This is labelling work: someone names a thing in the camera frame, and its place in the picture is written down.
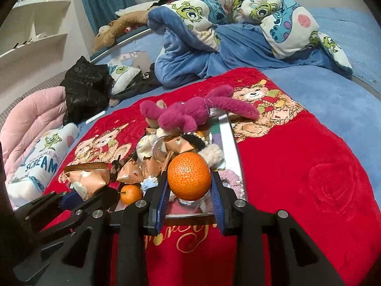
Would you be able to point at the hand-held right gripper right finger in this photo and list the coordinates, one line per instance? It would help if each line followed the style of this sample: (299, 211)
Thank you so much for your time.
(217, 202)

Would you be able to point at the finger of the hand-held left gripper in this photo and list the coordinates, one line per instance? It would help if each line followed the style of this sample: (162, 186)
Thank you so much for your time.
(69, 199)
(89, 204)

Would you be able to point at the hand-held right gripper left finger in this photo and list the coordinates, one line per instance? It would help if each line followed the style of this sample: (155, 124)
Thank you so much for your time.
(162, 202)

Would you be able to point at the orange triangular snack packet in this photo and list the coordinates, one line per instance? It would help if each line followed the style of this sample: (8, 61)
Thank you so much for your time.
(177, 146)
(89, 180)
(153, 166)
(131, 171)

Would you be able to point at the large mandarin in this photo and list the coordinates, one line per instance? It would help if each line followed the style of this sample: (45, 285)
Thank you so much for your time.
(189, 175)

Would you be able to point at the black tray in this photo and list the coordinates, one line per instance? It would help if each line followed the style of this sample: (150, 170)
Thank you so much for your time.
(230, 143)

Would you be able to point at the blue crocheted scrunchie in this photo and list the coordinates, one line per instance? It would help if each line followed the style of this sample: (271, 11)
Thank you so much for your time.
(148, 185)

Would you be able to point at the mauve crocheted scrunchie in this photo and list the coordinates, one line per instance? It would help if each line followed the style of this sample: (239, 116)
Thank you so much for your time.
(230, 180)

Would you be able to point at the white crocheted scrunchie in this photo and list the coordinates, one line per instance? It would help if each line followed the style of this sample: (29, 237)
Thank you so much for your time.
(190, 204)

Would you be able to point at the small mandarin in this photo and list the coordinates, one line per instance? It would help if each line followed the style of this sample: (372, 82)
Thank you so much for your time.
(131, 194)

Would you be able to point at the small dark brown toy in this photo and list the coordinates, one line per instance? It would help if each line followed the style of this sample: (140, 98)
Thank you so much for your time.
(116, 169)

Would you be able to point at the beige plush toy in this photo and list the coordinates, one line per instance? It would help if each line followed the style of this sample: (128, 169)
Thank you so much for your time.
(212, 155)

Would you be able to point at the white printed pillow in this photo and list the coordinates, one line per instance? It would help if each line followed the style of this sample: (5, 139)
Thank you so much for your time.
(38, 161)

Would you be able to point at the white plush toy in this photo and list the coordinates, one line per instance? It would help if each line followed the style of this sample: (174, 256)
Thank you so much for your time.
(147, 147)

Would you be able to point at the black fluffy scrunchie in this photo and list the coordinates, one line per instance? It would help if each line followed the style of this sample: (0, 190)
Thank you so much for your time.
(193, 141)

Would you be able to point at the white stick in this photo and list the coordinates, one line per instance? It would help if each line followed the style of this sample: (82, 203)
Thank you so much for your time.
(95, 117)

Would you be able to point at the red printed blanket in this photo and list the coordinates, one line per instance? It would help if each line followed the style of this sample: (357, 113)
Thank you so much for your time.
(297, 169)

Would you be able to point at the magenta plush bear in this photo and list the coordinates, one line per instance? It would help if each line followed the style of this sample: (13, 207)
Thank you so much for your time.
(184, 113)

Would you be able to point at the pink quilt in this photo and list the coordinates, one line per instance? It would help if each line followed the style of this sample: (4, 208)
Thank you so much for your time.
(29, 116)

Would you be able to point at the black puffer jacket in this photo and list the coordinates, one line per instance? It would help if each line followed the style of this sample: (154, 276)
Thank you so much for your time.
(86, 89)

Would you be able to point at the dark knitted garment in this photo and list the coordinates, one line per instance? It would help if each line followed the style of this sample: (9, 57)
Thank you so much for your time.
(140, 85)

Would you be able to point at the small cartoon pillow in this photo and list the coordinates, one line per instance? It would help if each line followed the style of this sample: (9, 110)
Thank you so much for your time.
(125, 74)

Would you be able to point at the blue bed headboard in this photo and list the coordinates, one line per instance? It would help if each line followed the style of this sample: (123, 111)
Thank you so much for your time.
(143, 47)

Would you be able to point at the blue cartoon blanket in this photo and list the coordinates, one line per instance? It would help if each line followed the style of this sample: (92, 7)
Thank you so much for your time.
(238, 47)

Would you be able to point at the brown plush toy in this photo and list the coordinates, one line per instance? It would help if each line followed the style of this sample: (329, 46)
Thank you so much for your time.
(125, 20)

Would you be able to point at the white shelf unit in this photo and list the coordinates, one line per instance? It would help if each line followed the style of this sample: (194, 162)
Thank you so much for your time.
(44, 15)

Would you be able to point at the teal curtain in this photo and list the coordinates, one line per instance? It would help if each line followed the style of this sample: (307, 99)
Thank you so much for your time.
(101, 0)

